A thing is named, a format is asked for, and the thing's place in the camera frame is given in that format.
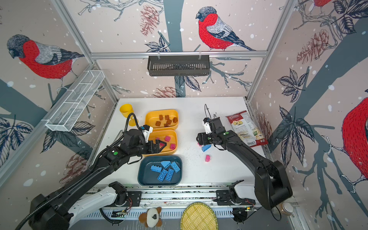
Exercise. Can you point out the snack chips bag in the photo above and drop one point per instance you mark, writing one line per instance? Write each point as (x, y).
(246, 129)

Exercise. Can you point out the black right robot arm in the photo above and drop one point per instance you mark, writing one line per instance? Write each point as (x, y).
(272, 185)

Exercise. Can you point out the blue lego brick front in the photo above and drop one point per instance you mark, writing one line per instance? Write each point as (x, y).
(162, 175)

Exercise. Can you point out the woven bamboo tray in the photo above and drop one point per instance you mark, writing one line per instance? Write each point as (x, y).
(199, 216)

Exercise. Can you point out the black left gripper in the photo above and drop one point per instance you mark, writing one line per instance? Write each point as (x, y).
(156, 145)

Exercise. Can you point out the long blue lego brick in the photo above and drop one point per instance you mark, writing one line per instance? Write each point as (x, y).
(155, 168)

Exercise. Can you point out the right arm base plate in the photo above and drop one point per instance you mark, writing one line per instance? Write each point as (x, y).
(229, 198)

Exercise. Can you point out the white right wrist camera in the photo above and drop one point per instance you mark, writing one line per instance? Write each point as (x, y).
(206, 124)

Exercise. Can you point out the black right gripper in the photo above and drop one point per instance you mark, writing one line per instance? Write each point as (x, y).
(202, 138)

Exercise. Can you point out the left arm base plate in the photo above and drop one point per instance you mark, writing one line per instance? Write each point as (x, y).
(127, 199)

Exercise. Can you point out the white wire mesh basket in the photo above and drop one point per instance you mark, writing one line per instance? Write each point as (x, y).
(67, 114)

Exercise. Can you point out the blue lego brick large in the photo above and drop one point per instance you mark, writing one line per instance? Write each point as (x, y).
(169, 175)

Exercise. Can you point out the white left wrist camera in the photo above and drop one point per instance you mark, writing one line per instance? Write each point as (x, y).
(146, 130)

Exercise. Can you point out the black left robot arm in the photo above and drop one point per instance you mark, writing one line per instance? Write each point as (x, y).
(55, 211)

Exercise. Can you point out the plush dog toy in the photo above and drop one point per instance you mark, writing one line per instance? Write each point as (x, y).
(151, 218)

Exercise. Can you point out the far yellow plastic bin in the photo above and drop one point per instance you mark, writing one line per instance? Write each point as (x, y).
(153, 116)

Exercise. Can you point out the dark teal plastic bin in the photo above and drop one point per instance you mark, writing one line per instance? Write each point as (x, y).
(146, 177)

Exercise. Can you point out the near yellow plastic bin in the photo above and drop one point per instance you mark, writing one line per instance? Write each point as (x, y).
(161, 136)

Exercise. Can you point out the black wall basket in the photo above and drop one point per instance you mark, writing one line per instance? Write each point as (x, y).
(188, 65)

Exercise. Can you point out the yellow plastic goblet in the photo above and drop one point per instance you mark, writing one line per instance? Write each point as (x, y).
(128, 112)

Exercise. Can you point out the yellow plastic bin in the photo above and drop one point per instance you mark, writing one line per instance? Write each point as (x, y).
(161, 136)
(153, 116)

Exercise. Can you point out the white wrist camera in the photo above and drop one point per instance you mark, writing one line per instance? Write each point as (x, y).
(146, 130)
(206, 124)

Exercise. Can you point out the amber glass jar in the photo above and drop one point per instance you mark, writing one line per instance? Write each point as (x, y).
(286, 208)

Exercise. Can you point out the blue sloped lego brick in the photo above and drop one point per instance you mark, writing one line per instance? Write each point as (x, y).
(165, 164)

